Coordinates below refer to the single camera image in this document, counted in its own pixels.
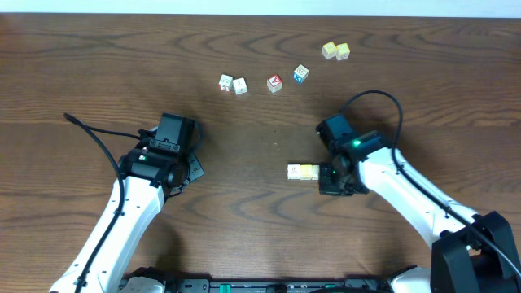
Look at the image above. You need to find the yellow number wooden block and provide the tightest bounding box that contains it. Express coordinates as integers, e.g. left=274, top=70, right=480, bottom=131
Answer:
left=300, top=164, right=314, bottom=181

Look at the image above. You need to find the soccer ball wooden block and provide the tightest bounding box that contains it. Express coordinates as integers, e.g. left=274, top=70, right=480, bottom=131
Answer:
left=287, top=164, right=301, bottom=180

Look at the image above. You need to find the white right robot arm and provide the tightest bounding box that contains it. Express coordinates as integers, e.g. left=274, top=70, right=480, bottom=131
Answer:
left=317, top=129, right=520, bottom=293

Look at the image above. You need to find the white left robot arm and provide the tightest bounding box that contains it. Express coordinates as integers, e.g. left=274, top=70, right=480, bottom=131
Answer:
left=50, top=147, right=204, bottom=293

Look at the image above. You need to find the white letter block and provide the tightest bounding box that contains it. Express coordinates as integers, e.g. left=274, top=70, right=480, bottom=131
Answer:
left=232, top=77, right=247, bottom=94

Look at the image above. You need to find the blue edged block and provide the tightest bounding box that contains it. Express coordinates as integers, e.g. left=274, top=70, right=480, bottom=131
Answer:
left=293, top=64, right=309, bottom=83

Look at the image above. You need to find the red A block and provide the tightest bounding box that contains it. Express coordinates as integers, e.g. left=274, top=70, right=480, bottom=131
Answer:
left=267, top=74, right=283, bottom=93

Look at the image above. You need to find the pale yellow block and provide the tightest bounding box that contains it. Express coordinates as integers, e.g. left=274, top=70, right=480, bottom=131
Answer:
left=322, top=42, right=337, bottom=59

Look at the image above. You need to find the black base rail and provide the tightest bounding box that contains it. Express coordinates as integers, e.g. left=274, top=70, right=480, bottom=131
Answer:
left=121, top=266, right=418, bottom=293

